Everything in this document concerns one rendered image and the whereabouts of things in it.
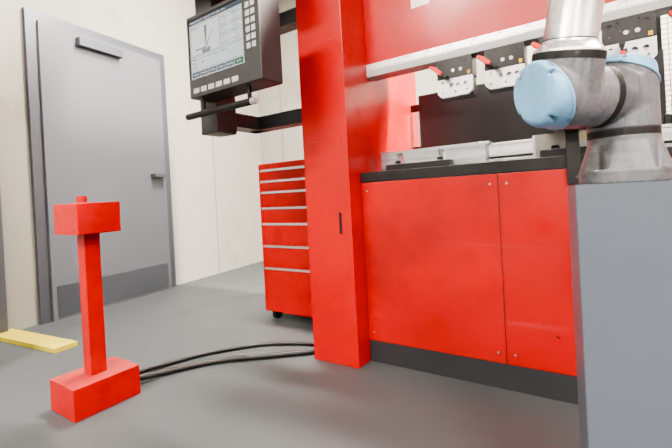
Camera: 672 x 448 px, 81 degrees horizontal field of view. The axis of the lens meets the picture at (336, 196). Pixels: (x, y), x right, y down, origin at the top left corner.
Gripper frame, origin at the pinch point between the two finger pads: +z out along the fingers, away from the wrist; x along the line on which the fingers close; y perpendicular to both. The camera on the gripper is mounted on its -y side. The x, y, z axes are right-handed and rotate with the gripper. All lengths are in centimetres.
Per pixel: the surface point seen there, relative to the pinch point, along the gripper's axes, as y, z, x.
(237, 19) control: -56, 11, -45
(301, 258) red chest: -154, 37, 44
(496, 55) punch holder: -46, -63, 28
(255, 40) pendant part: -52, 12, -31
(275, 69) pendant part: -58, 11, -20
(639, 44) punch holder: -17, -84, 58
